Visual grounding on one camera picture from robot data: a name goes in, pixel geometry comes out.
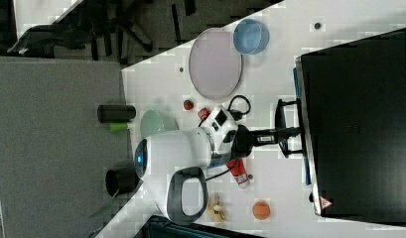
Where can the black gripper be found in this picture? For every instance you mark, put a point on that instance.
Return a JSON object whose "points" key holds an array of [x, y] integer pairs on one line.
{"points": [[245, 140]]}

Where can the black toaster oven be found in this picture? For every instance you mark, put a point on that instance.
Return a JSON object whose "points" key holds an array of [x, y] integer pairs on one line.
{"points": [[352, 115]]}

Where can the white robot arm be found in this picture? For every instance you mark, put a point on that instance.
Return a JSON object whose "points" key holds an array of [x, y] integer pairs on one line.
{"points": [[165, 161]]}

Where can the red ketchup bottle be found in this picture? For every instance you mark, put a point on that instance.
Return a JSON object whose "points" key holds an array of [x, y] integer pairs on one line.
{"points": [[238, 171]]}

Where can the light red strawberry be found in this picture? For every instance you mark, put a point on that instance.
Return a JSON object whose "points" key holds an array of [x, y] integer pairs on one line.
{"points": [[203, 113]]}

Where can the dark red strawberry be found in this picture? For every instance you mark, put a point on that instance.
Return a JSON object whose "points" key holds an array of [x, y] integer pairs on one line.
{"points": [[188, 105]]}

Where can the orange fruit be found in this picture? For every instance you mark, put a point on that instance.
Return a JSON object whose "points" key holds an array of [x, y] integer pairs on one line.
{"points": [[261, 210]]}

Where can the peeled banana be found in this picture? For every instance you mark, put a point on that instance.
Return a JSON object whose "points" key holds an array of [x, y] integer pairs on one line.
{"points": [[214, 209]]}

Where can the grey round plate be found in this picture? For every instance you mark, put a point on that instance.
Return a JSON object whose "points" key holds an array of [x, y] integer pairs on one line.
{"points": [[215, 65]]}

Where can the green perforated colander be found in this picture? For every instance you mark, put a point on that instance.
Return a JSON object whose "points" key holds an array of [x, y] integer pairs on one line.
{"points": [[155, 122]]}

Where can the blue bowl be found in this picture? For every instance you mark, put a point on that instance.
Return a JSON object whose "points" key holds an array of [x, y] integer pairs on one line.
{"points": [[250, 37]]}

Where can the green marker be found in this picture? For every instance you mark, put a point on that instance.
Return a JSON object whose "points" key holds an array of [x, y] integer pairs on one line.
{"points": [[118, 127]]}

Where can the black cylinder lower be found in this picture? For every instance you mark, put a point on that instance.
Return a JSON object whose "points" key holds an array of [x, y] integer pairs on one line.
{"points": [[121, 181]]}

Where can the black cylinder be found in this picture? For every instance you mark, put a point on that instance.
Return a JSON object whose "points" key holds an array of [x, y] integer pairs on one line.
{"points": [[115, 113], [121, 181]]}

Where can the black cylinder upper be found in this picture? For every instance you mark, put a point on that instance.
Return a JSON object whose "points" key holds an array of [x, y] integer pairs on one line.
{"points": [[115, 113]]}

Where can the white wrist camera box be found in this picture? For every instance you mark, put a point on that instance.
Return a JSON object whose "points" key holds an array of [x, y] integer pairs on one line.
{"points": [[222, 128]]}

